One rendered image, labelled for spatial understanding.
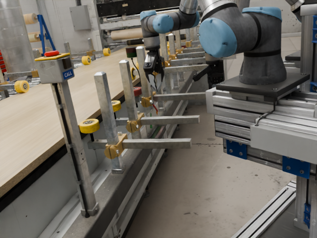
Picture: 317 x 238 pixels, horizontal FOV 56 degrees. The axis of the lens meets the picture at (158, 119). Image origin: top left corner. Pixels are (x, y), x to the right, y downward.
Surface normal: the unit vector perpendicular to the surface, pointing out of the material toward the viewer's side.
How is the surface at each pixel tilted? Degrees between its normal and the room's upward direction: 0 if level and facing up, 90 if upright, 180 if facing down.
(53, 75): 90
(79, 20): 90
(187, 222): 0
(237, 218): 0
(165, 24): 90
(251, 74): 72
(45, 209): 90
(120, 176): 0
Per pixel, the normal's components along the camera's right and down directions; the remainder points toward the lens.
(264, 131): -0.73, 0.32
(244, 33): 0.44, 0.16
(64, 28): -0.30, 0.36
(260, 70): -0.41, 0.07
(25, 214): 0.96, -0.03
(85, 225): -0.13, -0.93
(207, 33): -0.83, 0.39
